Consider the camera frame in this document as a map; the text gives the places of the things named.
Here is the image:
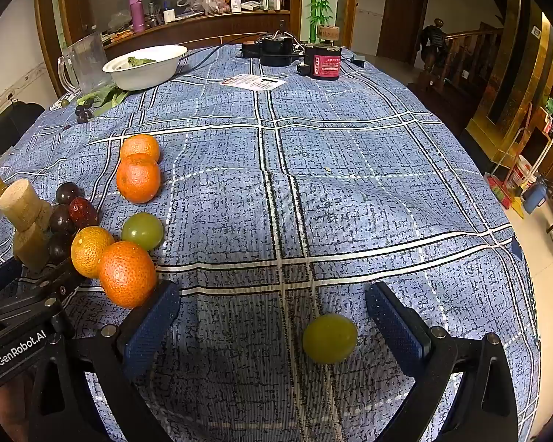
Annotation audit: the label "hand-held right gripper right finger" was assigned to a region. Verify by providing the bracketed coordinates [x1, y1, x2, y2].
[365, 282, 519, 442]

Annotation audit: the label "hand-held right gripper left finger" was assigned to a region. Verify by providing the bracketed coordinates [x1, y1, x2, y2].
[28, 280, 181, 442]

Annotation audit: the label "yellowish orange mandarin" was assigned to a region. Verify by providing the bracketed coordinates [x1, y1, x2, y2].
[71, 226, 116, 279]

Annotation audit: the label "green grape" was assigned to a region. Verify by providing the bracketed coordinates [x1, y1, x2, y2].
[121, 212, 164, 250]
[302, 313, 358, 364]

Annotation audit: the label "wooden cork pieces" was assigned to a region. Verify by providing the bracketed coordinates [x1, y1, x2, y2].
[0, 179, 53, 231]

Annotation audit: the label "black sofa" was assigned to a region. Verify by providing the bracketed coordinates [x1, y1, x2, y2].
[0, 101, 46, 178]

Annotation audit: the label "broom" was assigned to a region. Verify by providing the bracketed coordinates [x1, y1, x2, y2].
[485, 101, 532, 210]

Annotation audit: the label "blue bucket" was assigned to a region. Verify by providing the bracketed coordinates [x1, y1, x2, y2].
[522, 183, 547, 215]

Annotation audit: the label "green leaf vegetable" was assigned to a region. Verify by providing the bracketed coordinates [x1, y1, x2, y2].
[76, 85, 131, 117]

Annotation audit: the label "white bucket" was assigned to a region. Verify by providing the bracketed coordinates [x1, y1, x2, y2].
[511, 155, 536, 190]

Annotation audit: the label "clear glass pitcher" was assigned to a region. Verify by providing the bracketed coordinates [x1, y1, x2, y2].
[58, 33, 110, 96]

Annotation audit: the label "white bowl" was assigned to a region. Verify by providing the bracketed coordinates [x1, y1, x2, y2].
[102, 45, 188, 91]

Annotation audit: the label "white paper card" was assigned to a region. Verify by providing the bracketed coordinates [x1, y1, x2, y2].
[220, 74, 287, 92]

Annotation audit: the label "purple bottle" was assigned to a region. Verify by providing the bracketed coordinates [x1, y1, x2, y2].
[128, 0, 146, 33]

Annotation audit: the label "dark wooden statue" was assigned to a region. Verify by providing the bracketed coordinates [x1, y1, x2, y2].
[418, 18, 449, 84]

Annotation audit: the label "wooden cabinet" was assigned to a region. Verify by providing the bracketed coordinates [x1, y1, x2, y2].
[34, 0, 305, 97]

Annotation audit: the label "brown wooden door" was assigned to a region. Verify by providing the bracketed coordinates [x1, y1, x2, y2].
[377, 0, 430, 64]

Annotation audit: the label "clear plastic bag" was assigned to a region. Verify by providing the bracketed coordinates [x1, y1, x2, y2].
[176, 0, 229, 15]

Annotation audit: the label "bamboo painted pillar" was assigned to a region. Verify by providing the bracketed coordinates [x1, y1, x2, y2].
[304, 0, 341, 43]

